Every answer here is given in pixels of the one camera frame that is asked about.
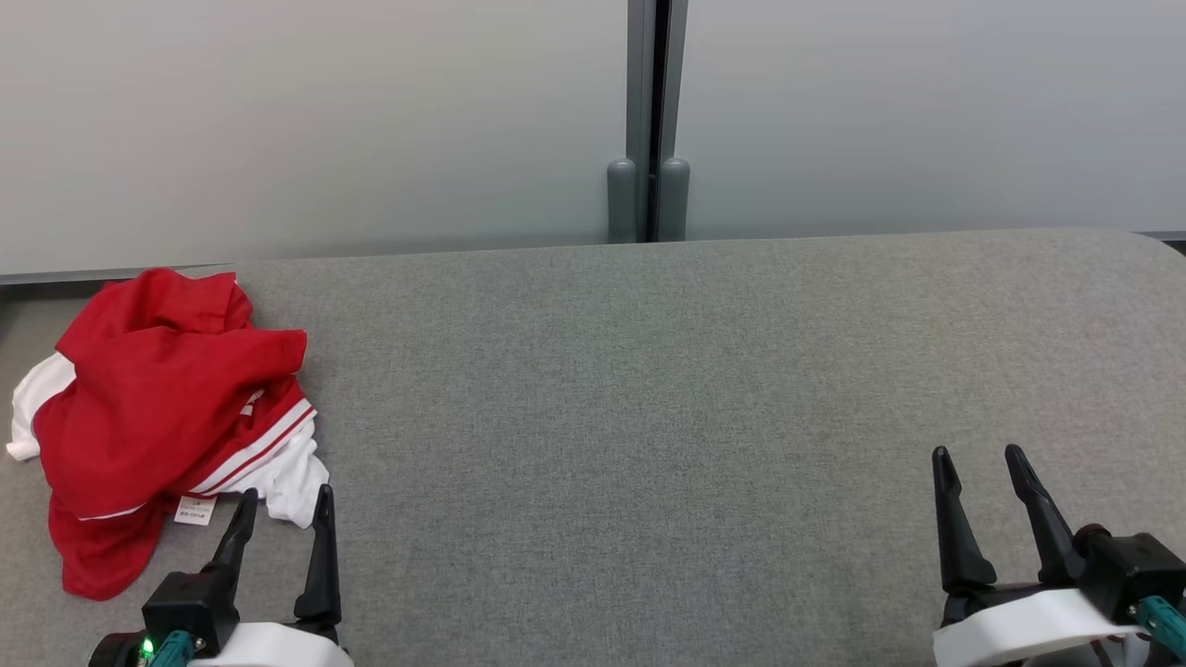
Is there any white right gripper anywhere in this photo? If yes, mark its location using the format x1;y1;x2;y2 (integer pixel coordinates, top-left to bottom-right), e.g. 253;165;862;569
931;444;1146;667

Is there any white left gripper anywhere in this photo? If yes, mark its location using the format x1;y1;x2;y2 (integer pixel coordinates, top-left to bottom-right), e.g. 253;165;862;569
190;484;354;667

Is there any red white basketball jersey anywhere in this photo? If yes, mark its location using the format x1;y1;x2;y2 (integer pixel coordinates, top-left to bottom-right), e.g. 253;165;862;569
7;352;331;601

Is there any teal left camera connector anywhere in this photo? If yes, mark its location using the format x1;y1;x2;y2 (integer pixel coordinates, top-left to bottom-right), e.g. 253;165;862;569
148;630;196;667

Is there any teal camera connector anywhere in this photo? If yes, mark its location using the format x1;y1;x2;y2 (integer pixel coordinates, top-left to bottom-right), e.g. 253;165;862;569
148;630;196;667
1137;596;1186;657

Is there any teal right camera connector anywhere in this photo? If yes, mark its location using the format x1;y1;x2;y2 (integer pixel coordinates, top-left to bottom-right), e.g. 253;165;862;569
1137;596;1186;657

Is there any grey rounded post bumper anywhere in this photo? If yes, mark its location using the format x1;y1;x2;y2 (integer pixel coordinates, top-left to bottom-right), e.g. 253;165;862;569
658;157;691;243
607;157;639;245

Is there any grey partition post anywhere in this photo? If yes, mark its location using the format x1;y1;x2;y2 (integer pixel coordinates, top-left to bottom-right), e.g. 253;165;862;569
626;0;689;244

